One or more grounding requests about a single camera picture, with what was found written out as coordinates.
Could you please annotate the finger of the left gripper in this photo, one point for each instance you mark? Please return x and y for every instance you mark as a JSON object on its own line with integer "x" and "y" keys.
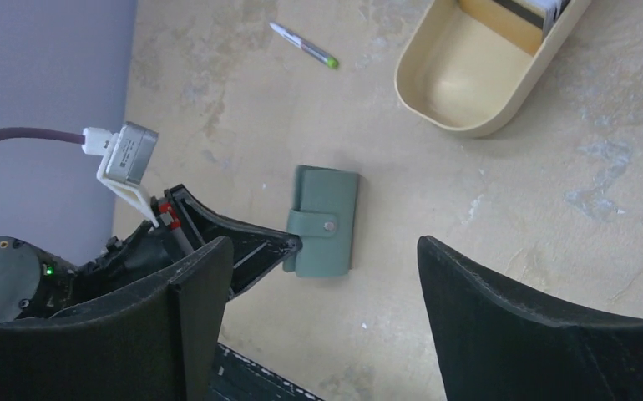
{"x": 257, "y": 250}

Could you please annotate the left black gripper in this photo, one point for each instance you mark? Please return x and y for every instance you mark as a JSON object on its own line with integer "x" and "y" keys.
{"x": 37, "y": 283}

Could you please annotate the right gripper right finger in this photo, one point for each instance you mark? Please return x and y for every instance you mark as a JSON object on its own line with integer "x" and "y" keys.
{"x": 499, "y": 339}

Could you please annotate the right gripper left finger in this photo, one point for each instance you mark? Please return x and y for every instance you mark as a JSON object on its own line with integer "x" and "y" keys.
{"x": 153, "y": 339}

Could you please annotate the green card holder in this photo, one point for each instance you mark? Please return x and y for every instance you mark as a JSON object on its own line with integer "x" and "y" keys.
{"x": 322, "y": 215}

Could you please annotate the gold credit card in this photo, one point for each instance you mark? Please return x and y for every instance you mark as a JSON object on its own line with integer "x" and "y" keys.
{"x": 516, "y": 21}

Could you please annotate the stack of cards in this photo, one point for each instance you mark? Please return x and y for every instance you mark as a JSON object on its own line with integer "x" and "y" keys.
{"x": 551, "y": 8}

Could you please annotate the green tipped marker pen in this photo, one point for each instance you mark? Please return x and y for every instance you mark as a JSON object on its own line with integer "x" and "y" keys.
{"x": 304, "y": 45}

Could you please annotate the beige oval tray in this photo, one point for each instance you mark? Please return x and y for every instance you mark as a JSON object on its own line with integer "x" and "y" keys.
{"x": 465, "y": 78}

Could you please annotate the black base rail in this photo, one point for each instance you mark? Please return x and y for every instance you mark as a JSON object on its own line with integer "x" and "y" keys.
{"x": 236, "y": 377}

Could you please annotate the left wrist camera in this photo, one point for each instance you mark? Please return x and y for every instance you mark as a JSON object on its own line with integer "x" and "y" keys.
{"x": 125, "y": 158}

